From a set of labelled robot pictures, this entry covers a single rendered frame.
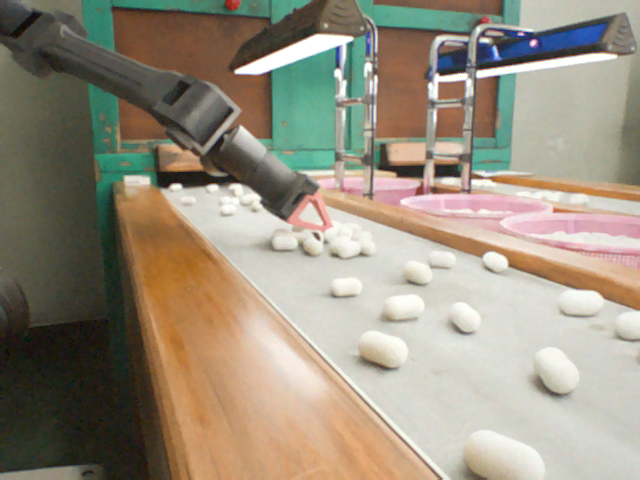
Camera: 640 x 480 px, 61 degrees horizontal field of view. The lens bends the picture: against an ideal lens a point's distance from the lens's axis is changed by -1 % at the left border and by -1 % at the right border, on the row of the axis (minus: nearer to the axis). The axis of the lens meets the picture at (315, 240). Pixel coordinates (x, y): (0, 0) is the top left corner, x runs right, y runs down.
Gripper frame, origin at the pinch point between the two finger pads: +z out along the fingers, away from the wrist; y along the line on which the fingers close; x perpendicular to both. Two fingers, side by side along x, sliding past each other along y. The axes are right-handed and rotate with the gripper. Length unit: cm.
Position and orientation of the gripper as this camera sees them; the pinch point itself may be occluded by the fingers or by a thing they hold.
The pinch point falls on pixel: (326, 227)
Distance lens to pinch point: 81.2
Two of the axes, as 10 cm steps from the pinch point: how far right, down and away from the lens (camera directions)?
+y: -3.7, -1.9, 9.1
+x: -6.1, 7.9, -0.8
